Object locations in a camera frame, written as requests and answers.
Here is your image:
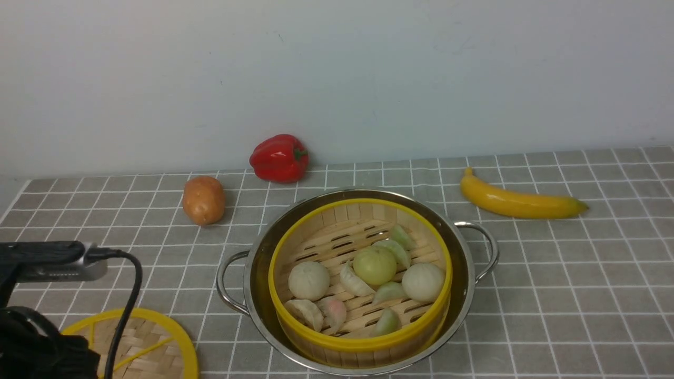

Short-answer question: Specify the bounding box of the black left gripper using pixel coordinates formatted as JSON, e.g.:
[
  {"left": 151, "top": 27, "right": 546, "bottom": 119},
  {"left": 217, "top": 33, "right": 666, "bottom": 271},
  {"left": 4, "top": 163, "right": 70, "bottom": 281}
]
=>
[{"left": 1, "top": 307, "right": 101, "bottom": 378}]

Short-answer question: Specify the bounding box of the woven bamboo steamer lid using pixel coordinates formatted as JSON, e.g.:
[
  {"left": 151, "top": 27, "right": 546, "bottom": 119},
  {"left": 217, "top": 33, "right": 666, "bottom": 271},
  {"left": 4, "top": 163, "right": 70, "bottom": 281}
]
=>
[{"left": 63, "top": 308, "right": 200, "bottom": 378}]

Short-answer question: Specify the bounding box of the bamboo steamer basket yellow rim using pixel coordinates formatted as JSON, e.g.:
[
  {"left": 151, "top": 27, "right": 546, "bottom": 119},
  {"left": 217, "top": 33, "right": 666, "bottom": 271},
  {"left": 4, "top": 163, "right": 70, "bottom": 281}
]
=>
[{"left": 267, "top": 197, "right": 452, "bottom": 368}]

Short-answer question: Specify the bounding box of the stainless steel pot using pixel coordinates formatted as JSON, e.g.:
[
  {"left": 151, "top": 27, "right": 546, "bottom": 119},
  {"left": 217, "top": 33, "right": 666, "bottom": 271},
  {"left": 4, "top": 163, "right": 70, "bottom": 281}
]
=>
[{"left": 216, "top": 188, "right": 499, "bottom": 377}]

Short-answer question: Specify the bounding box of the brown potato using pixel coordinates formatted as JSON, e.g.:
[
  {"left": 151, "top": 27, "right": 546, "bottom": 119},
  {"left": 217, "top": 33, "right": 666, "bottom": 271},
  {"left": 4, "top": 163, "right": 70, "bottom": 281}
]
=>
[{"left": 182, "top": 175, "right": 226, "bottom": 226}]

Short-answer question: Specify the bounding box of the pale folded dumpling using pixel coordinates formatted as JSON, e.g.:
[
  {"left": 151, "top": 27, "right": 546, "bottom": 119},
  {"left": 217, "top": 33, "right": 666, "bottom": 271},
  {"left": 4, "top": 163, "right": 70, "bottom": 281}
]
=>
[{"left": 284, "top": 299, "right": 323, "bottom": 333}]

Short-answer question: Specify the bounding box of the pink tinted dumpling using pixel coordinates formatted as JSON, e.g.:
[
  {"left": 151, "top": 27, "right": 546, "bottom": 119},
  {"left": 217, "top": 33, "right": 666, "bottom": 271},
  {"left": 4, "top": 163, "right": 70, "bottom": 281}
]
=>
[{"left": 317, "top": 296, "right": 347, "bottom": 334}]

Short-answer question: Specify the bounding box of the red bell pepper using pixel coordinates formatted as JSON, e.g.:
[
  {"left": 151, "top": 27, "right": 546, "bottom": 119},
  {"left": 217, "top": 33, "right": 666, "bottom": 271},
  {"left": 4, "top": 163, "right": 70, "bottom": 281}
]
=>
[{"left": 250, "top": 134, "right": 310, "bottom": 183}]

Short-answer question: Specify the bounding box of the green round bun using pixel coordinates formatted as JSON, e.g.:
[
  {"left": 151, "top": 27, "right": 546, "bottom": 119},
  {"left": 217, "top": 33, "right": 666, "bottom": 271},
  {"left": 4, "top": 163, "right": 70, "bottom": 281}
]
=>
[{"left": 352, "top": 247, "right": 398, "bottom": 286}]

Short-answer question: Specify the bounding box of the yellow banana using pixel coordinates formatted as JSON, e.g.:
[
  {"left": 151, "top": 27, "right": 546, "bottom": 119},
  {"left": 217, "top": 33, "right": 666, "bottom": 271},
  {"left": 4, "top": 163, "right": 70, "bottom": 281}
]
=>
[{"left": 460, "top": 166, "right": 589, "bottom": 219}]

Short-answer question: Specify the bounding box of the grey checkered tablecloth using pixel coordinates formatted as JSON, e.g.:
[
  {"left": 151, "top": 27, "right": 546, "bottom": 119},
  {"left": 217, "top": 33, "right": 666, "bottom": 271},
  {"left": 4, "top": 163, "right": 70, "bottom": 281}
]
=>
[{"left": 2, "top": 146, "right": 673, "bottom": 378}]

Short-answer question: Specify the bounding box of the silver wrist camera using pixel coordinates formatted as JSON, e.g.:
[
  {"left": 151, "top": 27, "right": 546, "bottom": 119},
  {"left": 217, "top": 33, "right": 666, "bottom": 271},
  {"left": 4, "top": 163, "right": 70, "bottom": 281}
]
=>
[{"left": 1, "top": 241, "right": 107, "bottom": 308}]

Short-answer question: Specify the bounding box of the black camera cable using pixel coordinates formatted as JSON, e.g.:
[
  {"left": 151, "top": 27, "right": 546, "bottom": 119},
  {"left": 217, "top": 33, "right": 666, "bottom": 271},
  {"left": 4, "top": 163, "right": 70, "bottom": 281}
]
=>
[{"left": 87, "top": 247, "right": 143, "bottom": 379}]

